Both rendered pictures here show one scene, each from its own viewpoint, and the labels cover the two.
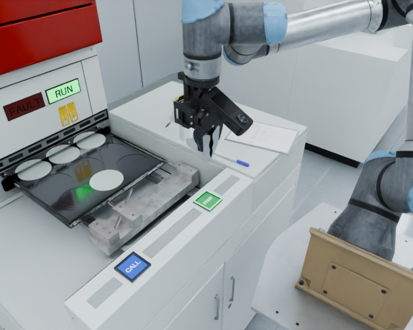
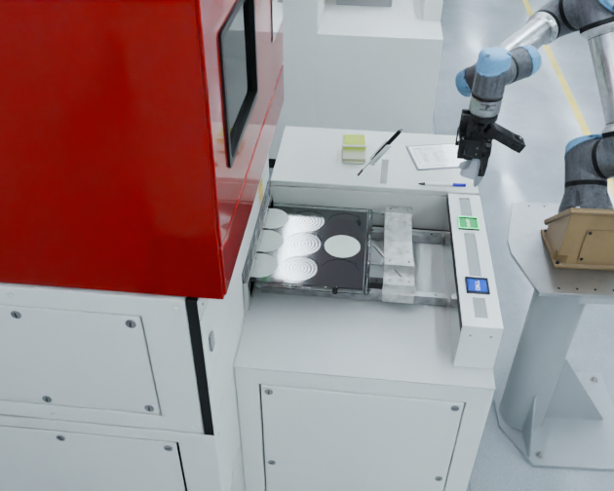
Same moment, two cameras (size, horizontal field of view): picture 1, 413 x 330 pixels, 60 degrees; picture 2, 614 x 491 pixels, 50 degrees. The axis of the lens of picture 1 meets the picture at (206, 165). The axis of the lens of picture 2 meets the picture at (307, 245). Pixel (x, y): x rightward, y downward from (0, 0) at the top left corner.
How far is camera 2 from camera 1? 129 cm
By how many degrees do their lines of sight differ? 25
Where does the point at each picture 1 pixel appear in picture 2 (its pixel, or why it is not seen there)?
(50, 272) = (371, 340)
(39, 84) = not seen: hidden behind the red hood
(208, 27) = (506, 76)
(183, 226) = (473, 248)
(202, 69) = (496, 108)
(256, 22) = (528, 64)
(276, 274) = (534, 266)
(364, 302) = (613, 250)
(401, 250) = not seen: hidden behind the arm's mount
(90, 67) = not seen: hidden behind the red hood
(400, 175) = not seen: outside the picture
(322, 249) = (580, 222)
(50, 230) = (324, 314)
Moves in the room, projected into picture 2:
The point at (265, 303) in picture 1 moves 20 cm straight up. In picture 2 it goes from (546, 286) to (563, 229)
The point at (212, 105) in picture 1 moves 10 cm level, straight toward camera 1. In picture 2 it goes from (498, 133) to (528, 152)
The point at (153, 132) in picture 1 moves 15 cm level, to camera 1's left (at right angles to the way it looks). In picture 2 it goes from (346, 185) to (303, 200)
